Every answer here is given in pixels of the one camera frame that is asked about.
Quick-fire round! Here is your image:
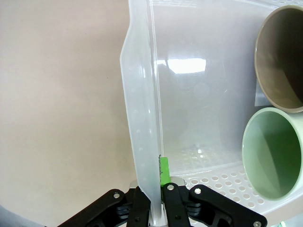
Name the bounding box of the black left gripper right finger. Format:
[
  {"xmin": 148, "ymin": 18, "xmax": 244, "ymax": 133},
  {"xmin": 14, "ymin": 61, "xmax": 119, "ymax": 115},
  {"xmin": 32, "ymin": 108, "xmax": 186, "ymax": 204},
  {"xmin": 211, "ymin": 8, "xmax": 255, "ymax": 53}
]
[{"xmin": 159, "ymin": 156, "xmax": 268, "ymax": 227}]

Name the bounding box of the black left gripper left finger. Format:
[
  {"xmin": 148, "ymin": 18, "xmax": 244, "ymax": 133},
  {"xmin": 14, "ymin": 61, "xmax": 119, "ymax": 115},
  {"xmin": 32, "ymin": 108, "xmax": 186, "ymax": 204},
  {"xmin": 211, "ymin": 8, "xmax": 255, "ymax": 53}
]
[{"xmin": 56, "ymin": 181, "xmax": 152, "ymax": 227}]

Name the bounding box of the pale green cup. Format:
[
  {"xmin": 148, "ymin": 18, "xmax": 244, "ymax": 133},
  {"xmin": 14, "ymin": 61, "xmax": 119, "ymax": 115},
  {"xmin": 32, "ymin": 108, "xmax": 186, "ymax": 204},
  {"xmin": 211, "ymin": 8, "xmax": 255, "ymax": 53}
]
[{"xmin": 241, "ymin": 107, "xmax": 303, "ymax": 206}]

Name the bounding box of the white perforated plastic basket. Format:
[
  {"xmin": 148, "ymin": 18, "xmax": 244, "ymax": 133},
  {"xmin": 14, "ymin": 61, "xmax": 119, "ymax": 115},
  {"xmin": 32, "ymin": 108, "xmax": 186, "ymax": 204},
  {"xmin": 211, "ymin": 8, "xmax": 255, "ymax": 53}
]
[{"xmin": 119, "ymin": 0, "xmax": 303, "ymax": 227}]

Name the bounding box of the brown cup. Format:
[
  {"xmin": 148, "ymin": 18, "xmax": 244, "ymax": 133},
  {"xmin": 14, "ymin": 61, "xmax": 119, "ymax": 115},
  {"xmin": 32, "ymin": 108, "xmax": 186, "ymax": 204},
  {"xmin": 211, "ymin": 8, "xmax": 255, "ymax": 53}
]
[{"xmin": 254, "ymin": 4, "xmax": 303, "ymax": 114}]

